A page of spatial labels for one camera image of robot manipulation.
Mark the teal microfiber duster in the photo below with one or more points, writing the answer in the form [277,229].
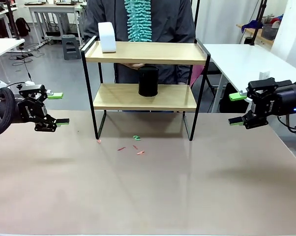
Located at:
[139,19]

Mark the pink cloth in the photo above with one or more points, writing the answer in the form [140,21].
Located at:
[196,73]

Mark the person's right hand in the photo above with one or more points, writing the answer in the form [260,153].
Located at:
[134,65]

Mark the white desk with dark panel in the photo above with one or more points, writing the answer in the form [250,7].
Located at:
[0,17]

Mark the grey plastic step stool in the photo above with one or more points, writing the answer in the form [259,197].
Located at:
[70,46]

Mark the blue cloth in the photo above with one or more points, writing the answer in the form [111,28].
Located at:
[251,24]

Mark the white table with thin legs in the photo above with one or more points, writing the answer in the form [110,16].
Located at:
[3,45]

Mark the white rectangular box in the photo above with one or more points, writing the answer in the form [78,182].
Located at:
[107,37]

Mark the person's dark grey jacket torso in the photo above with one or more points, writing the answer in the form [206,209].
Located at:
[172,22]

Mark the black mesh pen cup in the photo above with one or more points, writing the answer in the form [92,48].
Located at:
[148,81]

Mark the wooden two-tier shelf black frame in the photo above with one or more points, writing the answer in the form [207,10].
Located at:
[138,59]

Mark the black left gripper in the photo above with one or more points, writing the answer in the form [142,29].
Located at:
[30,110]

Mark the grey mesh basket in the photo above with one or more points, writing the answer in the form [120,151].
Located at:
[269,30]

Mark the black tripod stand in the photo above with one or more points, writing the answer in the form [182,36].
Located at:
[258,19]

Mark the white frame wooden top desk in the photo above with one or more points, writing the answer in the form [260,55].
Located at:
[52,8]

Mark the black pole stand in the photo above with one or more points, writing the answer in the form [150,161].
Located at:
[12,19]

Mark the black chair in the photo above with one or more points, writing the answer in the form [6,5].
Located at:
[224,100]

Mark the black backpack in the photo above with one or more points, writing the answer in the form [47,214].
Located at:
[22,27]

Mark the large white rounded table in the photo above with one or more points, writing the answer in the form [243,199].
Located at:
[236,61]

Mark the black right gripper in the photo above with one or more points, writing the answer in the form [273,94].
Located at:
[283,100]

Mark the black floor power strip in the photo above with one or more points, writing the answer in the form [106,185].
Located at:
[23,56]

